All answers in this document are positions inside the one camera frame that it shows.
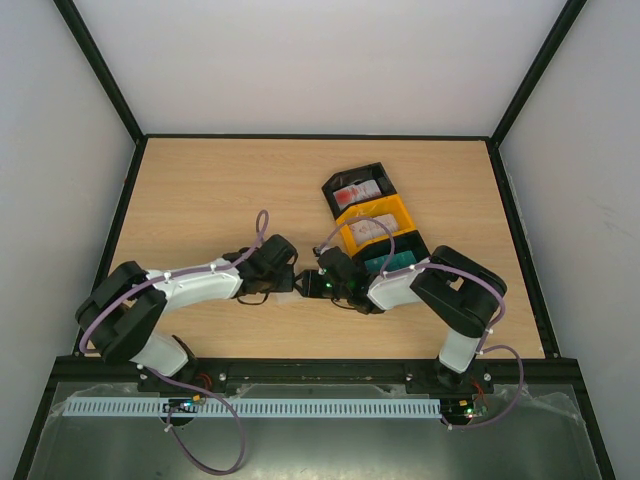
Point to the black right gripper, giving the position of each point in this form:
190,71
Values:
319,280

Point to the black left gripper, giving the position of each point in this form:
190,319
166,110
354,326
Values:
287,284

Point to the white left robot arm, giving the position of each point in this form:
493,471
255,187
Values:
118,320

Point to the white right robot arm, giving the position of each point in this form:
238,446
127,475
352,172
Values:
468,297

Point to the pink patterned white card stack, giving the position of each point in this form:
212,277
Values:
366,230

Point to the teal card stack in bin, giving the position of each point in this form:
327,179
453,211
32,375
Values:
399,261

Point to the red patterned white card stack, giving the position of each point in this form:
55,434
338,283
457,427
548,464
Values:
352,194

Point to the black bin with teal cards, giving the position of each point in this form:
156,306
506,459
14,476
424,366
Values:
410,248

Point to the black bin with red cards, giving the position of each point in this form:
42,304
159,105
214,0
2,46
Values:
374,171

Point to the yellow middle bin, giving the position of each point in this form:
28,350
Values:
392,204

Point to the white slotted cable duct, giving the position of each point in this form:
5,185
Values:
254,408

